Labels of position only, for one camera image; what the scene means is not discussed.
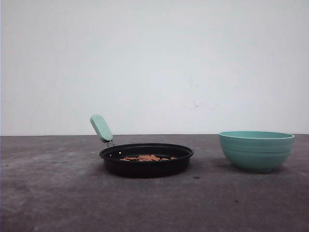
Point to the brown beef cubes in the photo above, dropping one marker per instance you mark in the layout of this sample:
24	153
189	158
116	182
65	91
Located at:
147	158

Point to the black frying pan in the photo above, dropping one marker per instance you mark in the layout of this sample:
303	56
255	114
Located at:
139	169

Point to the teal ceramic bowl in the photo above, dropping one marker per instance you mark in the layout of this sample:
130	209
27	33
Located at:
256	151

